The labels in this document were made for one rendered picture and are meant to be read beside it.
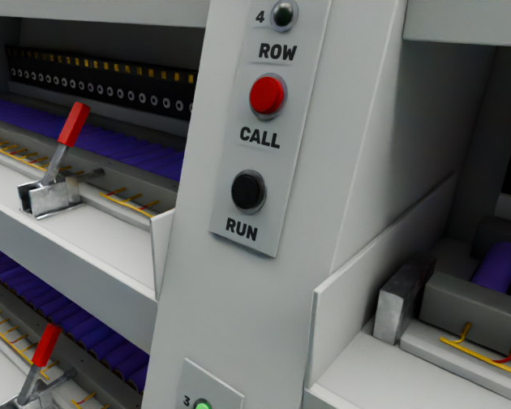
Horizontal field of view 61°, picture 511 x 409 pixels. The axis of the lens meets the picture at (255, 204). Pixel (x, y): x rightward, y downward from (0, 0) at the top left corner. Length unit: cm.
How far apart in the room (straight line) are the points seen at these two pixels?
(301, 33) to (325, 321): 12
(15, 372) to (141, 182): 25
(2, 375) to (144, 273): 27
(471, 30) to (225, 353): 17
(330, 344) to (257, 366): 4
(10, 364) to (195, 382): 31
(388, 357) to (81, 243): 21
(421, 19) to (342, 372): 15
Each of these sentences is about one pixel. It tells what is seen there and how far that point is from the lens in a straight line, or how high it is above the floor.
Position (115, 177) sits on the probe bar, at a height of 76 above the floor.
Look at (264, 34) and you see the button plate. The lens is 21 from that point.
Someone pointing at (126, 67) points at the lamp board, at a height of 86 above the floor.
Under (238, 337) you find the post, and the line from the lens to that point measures 22.
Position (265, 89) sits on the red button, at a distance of 19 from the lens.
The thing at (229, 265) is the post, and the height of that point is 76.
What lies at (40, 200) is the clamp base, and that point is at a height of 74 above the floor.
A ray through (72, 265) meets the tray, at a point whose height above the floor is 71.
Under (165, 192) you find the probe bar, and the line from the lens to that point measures 34.
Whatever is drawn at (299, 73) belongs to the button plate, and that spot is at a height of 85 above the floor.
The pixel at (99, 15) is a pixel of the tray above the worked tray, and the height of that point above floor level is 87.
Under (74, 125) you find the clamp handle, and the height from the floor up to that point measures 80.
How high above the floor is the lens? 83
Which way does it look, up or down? 10 degrees down
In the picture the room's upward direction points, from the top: 12 degrees clockwise
